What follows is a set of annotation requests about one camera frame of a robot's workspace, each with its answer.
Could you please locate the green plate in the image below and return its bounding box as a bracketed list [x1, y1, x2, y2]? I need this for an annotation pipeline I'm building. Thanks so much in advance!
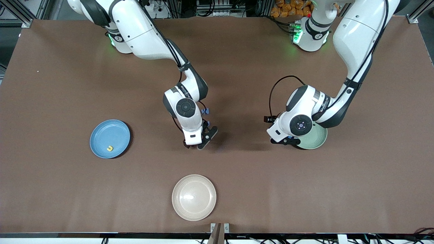
[295, 124, 328, 150]

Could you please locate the beige plate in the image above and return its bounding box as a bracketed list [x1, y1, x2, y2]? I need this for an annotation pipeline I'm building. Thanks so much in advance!
[172, 174, 217, 221]

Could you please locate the blue plate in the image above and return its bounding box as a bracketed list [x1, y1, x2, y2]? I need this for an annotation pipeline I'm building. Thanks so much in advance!
[90, 119, 131, 159]

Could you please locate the bag of oranges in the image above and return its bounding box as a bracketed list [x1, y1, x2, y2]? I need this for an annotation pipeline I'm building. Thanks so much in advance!
[270, 0, 314, 18]

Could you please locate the black table edge trim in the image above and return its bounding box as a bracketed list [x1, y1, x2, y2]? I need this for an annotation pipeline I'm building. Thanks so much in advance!
[0, 232, 434, 238]

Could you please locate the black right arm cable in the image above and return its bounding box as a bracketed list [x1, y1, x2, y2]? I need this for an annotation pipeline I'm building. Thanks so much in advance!
[137, 0, 209, 136]

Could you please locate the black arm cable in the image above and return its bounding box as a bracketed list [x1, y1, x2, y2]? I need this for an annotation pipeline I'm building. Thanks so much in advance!
[137, 0, 209, 136]
[269, 0, 389, 117]

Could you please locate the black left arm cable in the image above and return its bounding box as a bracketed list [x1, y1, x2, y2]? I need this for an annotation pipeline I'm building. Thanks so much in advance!
[269, 0, 389, 117]

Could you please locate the metal table edge bracket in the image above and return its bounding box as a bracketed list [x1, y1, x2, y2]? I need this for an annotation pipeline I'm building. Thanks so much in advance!
[210, 223, 230, 244]

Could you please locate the aluminium frame post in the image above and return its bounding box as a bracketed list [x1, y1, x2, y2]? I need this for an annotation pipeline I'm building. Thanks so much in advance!
[409, 0, 434, 24]
[0, 0, 34, 28]

